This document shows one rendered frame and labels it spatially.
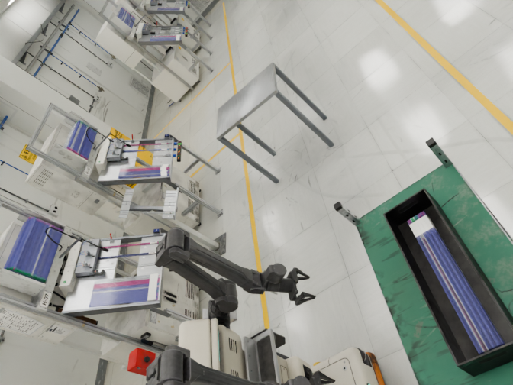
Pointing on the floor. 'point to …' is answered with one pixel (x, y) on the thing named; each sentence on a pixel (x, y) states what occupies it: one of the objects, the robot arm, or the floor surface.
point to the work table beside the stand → (229, 112)
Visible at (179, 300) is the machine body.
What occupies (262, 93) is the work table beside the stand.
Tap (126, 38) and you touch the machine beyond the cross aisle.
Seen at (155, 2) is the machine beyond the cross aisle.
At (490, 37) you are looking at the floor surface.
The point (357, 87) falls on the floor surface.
